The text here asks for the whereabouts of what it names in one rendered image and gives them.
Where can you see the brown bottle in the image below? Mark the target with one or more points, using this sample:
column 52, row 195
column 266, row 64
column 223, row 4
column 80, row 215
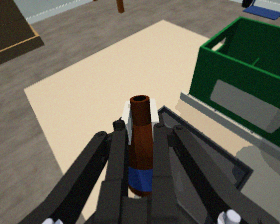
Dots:
column 141, row 148

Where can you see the dark grey rectangular tray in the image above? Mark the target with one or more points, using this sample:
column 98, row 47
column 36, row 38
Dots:
column 186, row 195

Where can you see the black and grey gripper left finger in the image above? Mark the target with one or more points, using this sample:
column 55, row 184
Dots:
column 66, row 201

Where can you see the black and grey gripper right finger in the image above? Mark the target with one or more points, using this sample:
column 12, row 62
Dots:
column 224, row 203

